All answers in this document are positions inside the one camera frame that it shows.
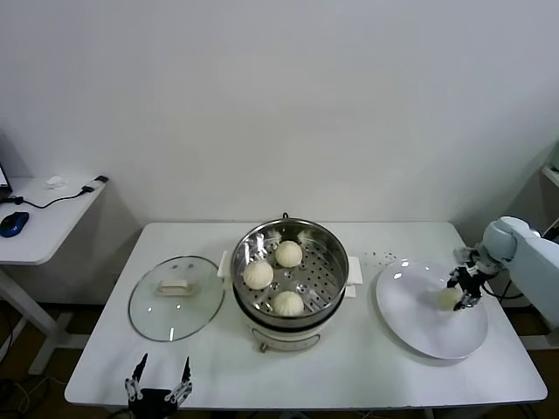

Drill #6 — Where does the large white plate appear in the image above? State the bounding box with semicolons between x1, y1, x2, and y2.
375;259;489;361

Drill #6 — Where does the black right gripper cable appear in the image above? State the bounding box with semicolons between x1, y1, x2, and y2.
483;270;526;301

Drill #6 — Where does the white electric steamer pot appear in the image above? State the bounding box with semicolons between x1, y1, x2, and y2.
217;251;363;354

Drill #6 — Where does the perforated steel steamer basket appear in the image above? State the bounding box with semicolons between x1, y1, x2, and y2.
230;220;350;326

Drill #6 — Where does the black cable with adapter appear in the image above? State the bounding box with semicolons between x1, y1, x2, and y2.
0;175;109;210

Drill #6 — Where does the white side desk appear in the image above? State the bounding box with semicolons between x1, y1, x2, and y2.
0;175;111;376

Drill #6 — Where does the blue computer mouse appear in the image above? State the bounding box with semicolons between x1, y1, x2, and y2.
0;211;30;239

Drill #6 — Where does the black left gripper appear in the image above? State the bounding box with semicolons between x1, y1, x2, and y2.
124;354;194;419

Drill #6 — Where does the white background shelf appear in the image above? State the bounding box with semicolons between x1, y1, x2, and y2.
540;163;559;191

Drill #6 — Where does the white steamed baozi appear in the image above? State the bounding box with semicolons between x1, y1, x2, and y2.
438;286;464;312
273;291;305;318
243;260;275;290
274;240;303;268

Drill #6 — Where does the dark laptop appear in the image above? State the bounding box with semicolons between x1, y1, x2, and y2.
0;129;14;203

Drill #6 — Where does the round glass pot lid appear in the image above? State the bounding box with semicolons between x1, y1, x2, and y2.
128;256;226;342

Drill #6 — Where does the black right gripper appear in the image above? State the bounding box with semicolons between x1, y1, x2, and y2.
446;259;491;312

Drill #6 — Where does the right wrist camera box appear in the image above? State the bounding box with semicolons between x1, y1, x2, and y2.
453;246;481;264

